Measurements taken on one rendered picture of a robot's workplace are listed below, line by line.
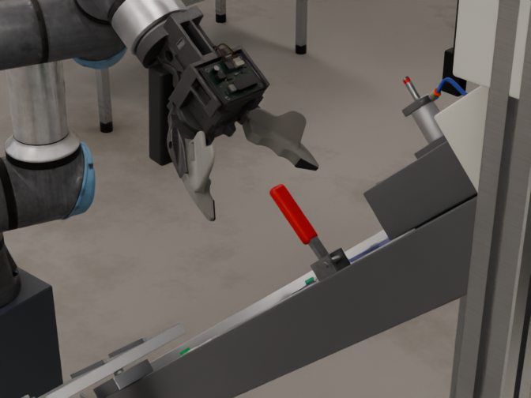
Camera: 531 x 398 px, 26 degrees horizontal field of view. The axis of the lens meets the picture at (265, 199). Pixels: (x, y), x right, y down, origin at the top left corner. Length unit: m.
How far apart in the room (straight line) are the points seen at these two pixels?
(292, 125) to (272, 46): 2.98
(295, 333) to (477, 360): 0.25
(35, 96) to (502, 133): 1.09
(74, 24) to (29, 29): 0.05
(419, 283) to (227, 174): 2.44
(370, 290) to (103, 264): 2.03
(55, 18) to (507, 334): 0.67
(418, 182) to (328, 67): 3.09
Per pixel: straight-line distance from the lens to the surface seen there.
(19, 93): 1.76
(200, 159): 1.14
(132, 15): 1.20
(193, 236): 3.05
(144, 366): 1.33
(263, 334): 1.10
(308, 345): 1.06
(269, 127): 1.21
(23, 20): 1.29
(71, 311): 2.80
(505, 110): 0.75
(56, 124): 1.78
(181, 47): 1.17
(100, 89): 3.54
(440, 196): 0.93
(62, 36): 1.29
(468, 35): 0.75
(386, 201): 0.97
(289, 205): 1.05
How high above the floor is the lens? 1.62
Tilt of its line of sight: 30 degrees down
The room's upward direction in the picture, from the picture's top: straight up
